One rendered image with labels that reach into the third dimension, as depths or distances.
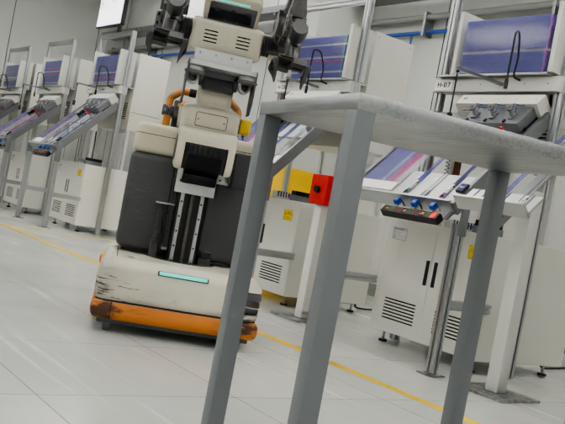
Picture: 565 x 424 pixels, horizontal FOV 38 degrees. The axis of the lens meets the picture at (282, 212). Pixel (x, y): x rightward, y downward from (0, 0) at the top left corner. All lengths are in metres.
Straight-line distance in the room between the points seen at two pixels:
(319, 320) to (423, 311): 2.53
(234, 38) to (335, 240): 1.82
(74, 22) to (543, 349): 9.15
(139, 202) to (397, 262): 1.40
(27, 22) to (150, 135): 8.51
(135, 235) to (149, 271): 0.35
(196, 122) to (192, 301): 0.67
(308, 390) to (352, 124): 0.48
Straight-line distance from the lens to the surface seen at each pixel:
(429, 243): 3.98
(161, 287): 3.07
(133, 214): 3.37
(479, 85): 4.19
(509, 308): 3.37
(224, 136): 3.10
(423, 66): 6.67
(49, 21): 11.89
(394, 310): 4.10
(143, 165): 3.37
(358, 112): 1.46
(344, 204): 1.45
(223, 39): 3.17
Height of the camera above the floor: 0.58
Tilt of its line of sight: level
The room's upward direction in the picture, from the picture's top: 11 degrees clockwise
